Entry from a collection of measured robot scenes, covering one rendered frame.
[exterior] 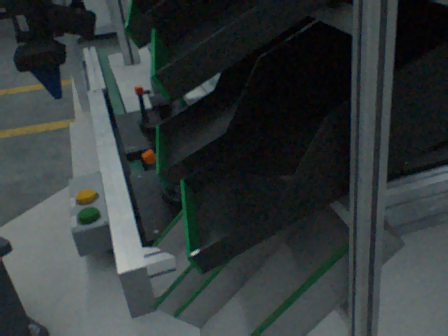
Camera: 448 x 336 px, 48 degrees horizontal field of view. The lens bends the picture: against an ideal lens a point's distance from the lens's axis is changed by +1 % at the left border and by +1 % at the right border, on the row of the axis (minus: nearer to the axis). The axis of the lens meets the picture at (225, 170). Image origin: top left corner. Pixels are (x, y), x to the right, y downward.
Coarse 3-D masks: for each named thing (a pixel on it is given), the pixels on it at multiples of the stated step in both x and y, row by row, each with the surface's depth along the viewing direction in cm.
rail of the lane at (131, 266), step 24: (96, 96) 151; (96, 120) 133; (96, 144) 120; (120, 168) 108; (120, 192) 100; (120, 216) 94; (120, 240) 86; (120, 264) 81; (144, 264) 80; (144, 288) 81; (144, 312) 84
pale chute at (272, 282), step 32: (320, 224) 54; (384, 224) 46; (256, 256) 58; (288, 256) 56; (320, 256) 51; (384, 256) 44; (224, 288) 60; (256, 288) 58; (288, 288) 53; (320, 288) 45; (192, 320) 62; (224, 320) 59; (256, 320) 54; (288, 320) 46; (320, 320) 47
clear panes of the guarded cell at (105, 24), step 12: (84, 0) 198; (96, 0) 199; (108, 0) 200; (96, 12) 201; (108, 12) 202; (96, 24) 203; (108, 24) 204; (96, 36) 205; (108, 36) 206; (84, 48) 206; (96, 48) 207; (108, 48) 209; (120, 48) 210
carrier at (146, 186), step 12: (132, 180) 101; (144, 180) 101; (156, 180) 100; (144, 192) 97; (156, 192) 96; (168, 192) 92; (180, 192) 92; (144, 204) 93; (156, 204) 93; (168, 204) 92; (180, 204) 90; (144, 216) 90; (156, 216) 89; (168, 216) 89; (144, 228) 87; (156, 228) 86; (156, 240) 84
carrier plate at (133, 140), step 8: (136, 112) 132; (120, 120) 129; (128, 120) 128; (136, 120) 127; (120, 128) 124; (128, 128) 124; (136, 128) 123; (120, 136) 120; (128, 136) 120; (136, 136) 119; (144, 136) 119; (152, 136) 118; (128, 144) 116; (136, 144) 115; (144, 144) 115; (152, 144) 114; (128, 152) 112; (136, 152) 112; (144, 152) 113; (128, 160) 113
